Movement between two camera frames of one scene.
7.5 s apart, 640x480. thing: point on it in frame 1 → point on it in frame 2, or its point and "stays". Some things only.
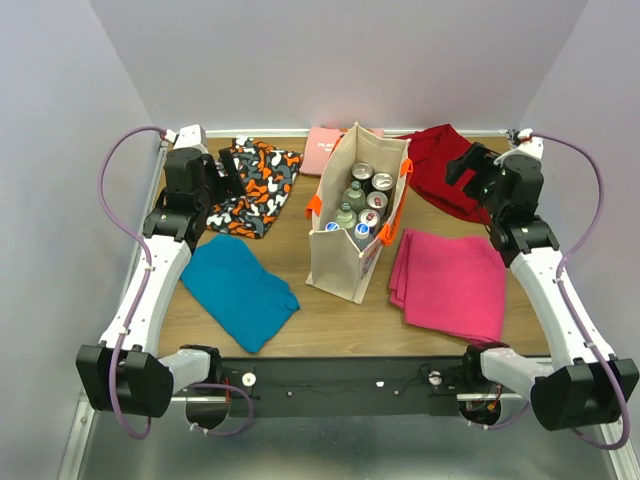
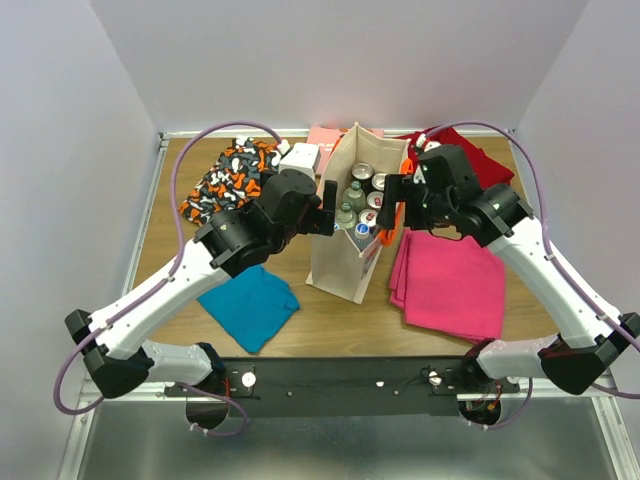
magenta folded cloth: x=452 y=285 stays
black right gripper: x=478 y=155 → x=398 y=187
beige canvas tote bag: x=342 y=263 stays
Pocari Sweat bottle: x=362 y=237 stays
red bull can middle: x=378 y=201 stays
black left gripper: x=234 y=177 → x=321 y=221
